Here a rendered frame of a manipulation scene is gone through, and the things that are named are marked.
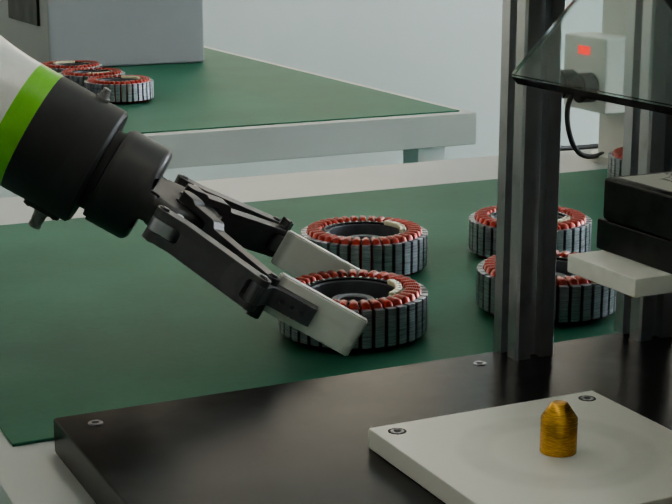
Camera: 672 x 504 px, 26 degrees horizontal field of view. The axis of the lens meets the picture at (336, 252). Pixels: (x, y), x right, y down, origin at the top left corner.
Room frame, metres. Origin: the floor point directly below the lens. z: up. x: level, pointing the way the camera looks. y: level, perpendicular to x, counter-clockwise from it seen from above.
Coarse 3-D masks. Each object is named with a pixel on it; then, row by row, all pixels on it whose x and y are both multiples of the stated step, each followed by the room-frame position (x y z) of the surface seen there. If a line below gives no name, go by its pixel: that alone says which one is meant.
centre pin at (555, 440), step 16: (560, 400) 0.73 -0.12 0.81; (544, 416) 0.72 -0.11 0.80; (560, 416) 0.72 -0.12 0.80; (576, 416) 0.72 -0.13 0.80; (544, 432) 0.72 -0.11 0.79; (560, 432) 0.72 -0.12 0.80; (576, 432) 0.72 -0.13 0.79; (544, 448) 0.72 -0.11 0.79; (560, 448) 0.72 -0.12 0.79; (576, 448) 0.72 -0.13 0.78
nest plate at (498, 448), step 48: (384, 432) 0.75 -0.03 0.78; (432, 432) 0.75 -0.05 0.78; (480, 432) 0.75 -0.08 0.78; (528, 432) 0.75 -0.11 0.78; (624, 432) 0.75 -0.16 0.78; (432, 480) 0.70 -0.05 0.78; (480, 480) 0.68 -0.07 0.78; (528, 480) 0.68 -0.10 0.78; (576, 480) 0.68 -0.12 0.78; (624, 480) 0.68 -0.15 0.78
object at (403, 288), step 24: (336, 288) 1.08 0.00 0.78; (360, 288) 1.08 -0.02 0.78; (384, 288) 1.07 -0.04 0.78; (408, 288) 1.04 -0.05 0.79; (360, 312) 1.00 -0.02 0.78; (384, 312) 1.00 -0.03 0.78; (408, 312) 1.01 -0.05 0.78; (288, 336) 1.02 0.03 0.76; (360, 336) 1.00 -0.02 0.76; (384, 336) 1.00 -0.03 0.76; (408, 336) 1.01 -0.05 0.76
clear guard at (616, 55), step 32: (576, 0) 0.50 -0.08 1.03; (608, 0) 0.48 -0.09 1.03; (640, 0) 0.47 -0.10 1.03; (576, 32) 0.48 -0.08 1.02; (608, 32) 0.47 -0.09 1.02; (640, 32) 0.45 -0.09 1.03; (544, 64) 0.48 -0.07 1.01; (576, 64) 0.46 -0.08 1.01; (608, 64) 0.45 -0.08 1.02; (640, 64) 0.44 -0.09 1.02; (608, 96) 0.44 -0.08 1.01; (640, 96) 0.43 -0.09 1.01
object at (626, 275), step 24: (624, 192) 0.76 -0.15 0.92; (648, 192) 0.74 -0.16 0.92; (624, 216) 0.76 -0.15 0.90; (648, 216) 0.74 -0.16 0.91; (600, 240) 0.77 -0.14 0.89; (624, 240) 0.75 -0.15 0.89; (648, 240) 0.74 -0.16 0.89; (576, 264) 0.75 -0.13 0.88; (600, 264) 0.74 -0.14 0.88; (624, 264) 0.74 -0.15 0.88; (648, 264) 0.73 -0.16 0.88; (624, 288) 0.72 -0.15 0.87; (648, 288) 0.71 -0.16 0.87
